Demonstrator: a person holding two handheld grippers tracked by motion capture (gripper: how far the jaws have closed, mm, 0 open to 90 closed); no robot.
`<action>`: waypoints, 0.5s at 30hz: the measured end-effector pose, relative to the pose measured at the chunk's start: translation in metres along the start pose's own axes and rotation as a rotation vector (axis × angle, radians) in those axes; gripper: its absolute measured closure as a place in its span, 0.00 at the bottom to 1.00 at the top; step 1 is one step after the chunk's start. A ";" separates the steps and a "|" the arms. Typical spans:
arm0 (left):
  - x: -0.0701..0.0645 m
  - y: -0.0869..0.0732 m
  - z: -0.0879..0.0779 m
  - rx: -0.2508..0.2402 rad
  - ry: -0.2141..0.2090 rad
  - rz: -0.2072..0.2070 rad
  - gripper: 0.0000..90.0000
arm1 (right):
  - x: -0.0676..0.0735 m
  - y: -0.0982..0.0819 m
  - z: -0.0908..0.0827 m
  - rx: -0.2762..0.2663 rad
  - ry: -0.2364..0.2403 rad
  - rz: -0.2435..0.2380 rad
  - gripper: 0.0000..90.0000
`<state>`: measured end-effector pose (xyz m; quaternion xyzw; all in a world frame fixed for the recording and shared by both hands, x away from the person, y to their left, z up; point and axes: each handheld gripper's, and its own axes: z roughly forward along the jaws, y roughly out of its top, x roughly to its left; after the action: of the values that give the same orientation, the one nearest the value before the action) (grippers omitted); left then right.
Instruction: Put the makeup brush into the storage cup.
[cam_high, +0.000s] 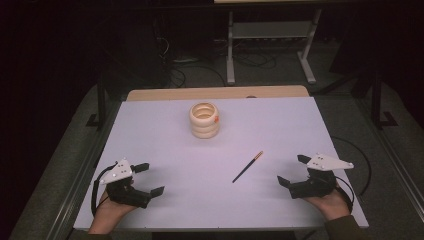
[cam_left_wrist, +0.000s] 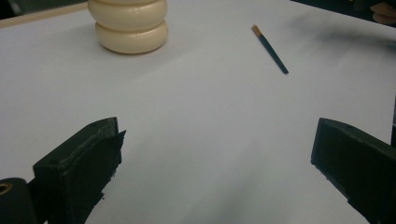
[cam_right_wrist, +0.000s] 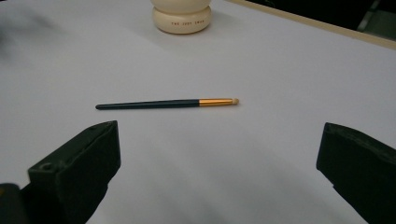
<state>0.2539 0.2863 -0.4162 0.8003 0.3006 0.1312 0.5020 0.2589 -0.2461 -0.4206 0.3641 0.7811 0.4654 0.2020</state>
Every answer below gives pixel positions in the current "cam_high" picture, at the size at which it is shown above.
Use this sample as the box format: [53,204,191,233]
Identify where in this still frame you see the tangled cables on floor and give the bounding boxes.
[213,38,279,70]

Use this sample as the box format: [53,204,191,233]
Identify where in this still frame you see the dark chopstick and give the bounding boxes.
[231,150,264,184]

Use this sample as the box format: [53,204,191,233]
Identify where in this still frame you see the person's right hand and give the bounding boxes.
[303,186,351,222]

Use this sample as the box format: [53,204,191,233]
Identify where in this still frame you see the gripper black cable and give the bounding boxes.
[91,163,118,217]
[334,175,356,213]

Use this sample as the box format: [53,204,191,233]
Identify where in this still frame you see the white metal stand frame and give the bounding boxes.
[225,9,323,85]

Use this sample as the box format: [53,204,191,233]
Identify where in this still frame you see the person's left hand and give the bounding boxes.
[87,184,138,235]

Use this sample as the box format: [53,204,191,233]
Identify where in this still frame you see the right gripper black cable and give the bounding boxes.
[334,175,356,213]

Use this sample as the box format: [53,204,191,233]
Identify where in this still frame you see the black floor cable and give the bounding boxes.
[331,135,373,197]

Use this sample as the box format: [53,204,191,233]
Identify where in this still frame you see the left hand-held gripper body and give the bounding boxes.
[98,158,151,210]

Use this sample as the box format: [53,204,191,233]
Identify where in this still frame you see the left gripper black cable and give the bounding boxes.
[91,163,118,217]

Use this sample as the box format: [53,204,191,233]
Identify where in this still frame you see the black metal stand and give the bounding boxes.
[369,71,400,130]
[85,74,108,130]

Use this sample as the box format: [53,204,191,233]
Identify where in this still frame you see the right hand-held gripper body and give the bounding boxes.
[288,153,355,200]

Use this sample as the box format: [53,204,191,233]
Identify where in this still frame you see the cream ribbed pen holder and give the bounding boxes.
[188,101,221,140]

